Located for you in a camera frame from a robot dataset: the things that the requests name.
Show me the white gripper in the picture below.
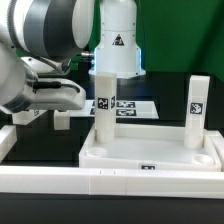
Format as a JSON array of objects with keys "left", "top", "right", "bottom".
[{"left": 29, "top": 78, "right": 86, "bottom": 111}]

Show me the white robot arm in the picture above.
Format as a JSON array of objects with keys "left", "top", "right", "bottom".
[{"left": 0, "top": 0, "right": 146, "bottom": 114}]

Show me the white marker board with tags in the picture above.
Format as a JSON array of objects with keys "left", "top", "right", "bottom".
[{"left": 70, "top": 100, "right": 159, "bottom": 119}]

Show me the white desk top tray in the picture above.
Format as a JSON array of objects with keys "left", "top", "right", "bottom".
[{"left": 79, "top": 123, "right": 222, "bottom": 172}]

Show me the white U-shaped fence frame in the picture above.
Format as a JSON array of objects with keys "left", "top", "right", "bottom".
[{"left": 0, "top": 125, "right": 224, "bottom": 199}]

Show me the black cable with connector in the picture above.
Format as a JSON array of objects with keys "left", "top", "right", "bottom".
[{"left": 79, "top": 49, "right": 96, "bottom": 71}]

